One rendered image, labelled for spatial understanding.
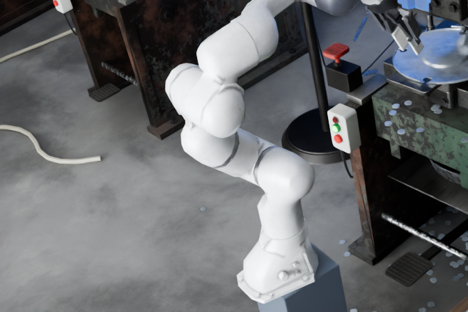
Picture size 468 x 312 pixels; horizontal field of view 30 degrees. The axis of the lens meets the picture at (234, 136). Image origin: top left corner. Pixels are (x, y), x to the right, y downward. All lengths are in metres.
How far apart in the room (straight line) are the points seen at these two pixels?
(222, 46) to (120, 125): 2.19
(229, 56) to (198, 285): 1.36
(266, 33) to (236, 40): 0.07
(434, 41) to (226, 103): 0.91
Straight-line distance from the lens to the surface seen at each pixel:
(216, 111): 1.82
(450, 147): 2.49
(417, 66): 2.46
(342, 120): 2.58
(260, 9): 1.93
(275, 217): 2.19
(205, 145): 1.93
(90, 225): 3.47
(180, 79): 1.92
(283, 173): 2.07
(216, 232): 3.24
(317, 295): 2.36
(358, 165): 2.74
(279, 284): 2.30
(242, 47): 1.85
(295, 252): 2.27
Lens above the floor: 2.06
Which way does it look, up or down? 34 degrees down
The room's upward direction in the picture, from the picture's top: 14 degrees counter-clockwise
